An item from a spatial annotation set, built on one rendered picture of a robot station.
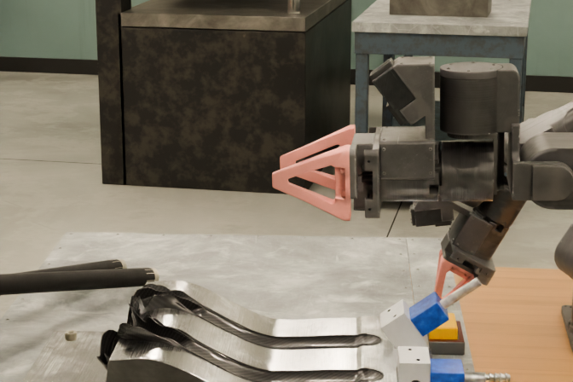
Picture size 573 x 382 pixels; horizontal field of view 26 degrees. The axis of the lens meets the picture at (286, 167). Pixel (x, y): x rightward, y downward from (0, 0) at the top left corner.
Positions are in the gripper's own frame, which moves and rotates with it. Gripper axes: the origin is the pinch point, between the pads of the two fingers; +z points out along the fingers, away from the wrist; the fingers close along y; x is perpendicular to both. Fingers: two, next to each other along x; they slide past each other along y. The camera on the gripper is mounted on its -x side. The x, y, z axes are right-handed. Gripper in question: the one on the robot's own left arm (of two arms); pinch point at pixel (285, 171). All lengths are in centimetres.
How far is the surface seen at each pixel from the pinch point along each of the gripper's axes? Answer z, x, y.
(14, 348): 45, 38, -46
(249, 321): 9.7, 29.7, -36.3
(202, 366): 12.4, 27.6, -17.3
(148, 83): 110, 68, -417
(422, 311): -12.7, 26.1, -31.3
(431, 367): -13.7, 29.4, -21.8
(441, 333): -15, 37, -51
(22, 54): 261, 99, -697
